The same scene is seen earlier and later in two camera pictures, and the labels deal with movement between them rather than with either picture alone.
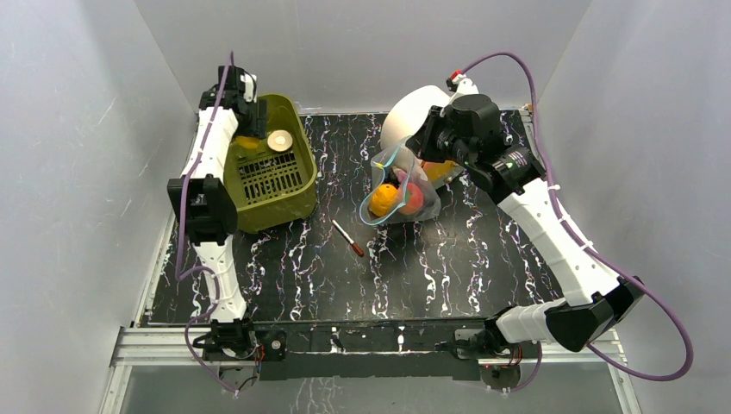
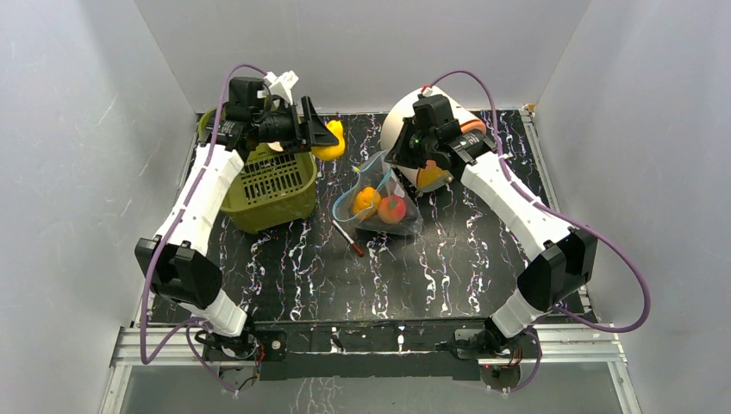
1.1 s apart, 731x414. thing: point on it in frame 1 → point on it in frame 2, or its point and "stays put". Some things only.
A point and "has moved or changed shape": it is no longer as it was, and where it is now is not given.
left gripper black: [258, 128] → [315, 133]
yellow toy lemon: [246, 142] has moved or changed shape
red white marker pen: [355, 246] stays put
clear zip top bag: [401, 191] has moved or changed shape
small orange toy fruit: [384, 199] → [366, 202]
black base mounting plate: [378, 349] stays put
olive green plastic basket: [276, 180] stays put
